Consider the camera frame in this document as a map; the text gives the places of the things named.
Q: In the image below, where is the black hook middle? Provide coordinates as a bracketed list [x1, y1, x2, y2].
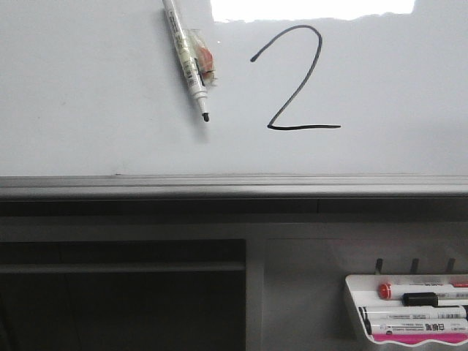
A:
[409, 258, 420, 275]

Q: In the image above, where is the pink whiteboard eraser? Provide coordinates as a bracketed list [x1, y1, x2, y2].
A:
[372, 333, 467, 344]

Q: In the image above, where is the black hook right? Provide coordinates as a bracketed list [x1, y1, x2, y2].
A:
[446, 257, 456, 274]

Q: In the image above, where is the black capped marker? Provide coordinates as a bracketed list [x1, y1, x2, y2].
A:
[401, 292, 467, 307]

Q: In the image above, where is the white marker tray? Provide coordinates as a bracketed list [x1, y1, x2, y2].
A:
[345, 274, 467, 350]

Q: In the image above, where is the red magnet taped to marker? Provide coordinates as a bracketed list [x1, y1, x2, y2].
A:
[188, 29, 216, 86]

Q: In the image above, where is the white marker with black end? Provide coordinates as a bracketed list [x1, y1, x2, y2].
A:
[358, 305, 467, 321]

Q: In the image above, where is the white whiteboard with grey frame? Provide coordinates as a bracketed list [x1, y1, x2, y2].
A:
[1, 1, 467, 201]

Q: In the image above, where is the black hook left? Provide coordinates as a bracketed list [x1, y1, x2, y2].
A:
[374, 258, 383, 275]

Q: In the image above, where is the black hook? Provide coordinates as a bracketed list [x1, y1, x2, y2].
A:
[409, 258, 420, 275]
[374, 258, 383, 275]
[446, 257, 456, 274]

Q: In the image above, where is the white labelled marker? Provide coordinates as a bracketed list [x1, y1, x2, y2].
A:
[363, 319, 467, 336]

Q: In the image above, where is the red capped marker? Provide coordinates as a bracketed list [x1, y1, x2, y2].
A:
[377, 283, 467, 300]

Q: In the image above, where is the white black whiteboard marker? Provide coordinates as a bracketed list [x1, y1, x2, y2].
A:
[162, 0, 210, 122]

